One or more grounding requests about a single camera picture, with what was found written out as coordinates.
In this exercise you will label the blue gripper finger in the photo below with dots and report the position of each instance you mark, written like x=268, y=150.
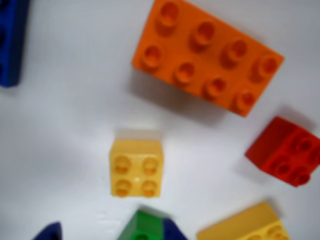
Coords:
x=51, y=233
x=172, y=231

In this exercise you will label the yellow 2x2 block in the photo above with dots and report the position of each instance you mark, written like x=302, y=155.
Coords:
x=136, y=170

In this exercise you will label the green 2x4 block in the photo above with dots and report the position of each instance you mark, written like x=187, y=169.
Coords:
x=140, y=227

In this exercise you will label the yellow 2x4 block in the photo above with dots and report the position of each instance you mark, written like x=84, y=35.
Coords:
x=245, y=225

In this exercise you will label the red 2x2 block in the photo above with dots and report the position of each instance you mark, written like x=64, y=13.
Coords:
x=282, y=155

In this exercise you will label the orange 2x4 block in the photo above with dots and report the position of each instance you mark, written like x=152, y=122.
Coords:
x=207, y=62

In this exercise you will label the blue 8x8 stud baseplate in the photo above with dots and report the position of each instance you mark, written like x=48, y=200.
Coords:
x=10, y=50

